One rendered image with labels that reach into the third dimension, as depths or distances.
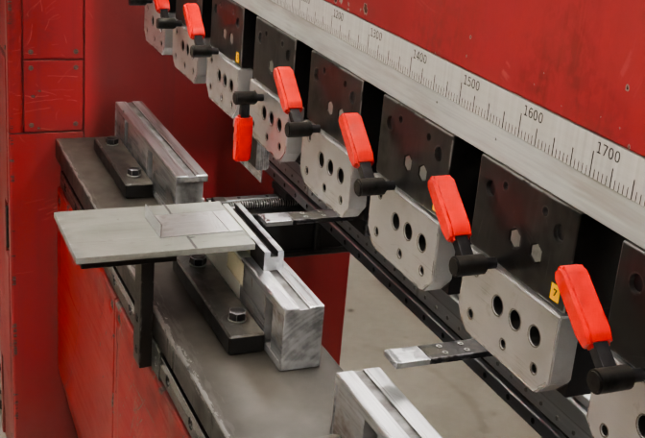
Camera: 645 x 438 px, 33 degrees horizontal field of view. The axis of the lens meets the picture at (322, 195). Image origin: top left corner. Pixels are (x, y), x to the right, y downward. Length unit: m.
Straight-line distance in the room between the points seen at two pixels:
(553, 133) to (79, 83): 1.70
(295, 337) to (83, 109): 1.11
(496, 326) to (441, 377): 2.43
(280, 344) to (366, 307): 2.27
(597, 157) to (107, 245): 0.91
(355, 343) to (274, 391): 2.06
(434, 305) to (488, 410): 1.65
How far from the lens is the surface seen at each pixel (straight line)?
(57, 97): 2.45
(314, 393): 1.48
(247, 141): 1.46
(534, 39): 0.90
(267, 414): 1.43
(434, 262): 1.05
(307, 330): 1.51
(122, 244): 1.59
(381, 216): 1.14
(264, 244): 1.63
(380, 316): 3.72
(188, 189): 1.99
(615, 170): 0.81
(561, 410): 1.38
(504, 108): 0.93
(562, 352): 0.90
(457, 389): 3.34
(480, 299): 0.98
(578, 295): 0.80
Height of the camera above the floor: 1.62
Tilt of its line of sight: 20 degrees down
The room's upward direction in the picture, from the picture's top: 5 degrees clockwise
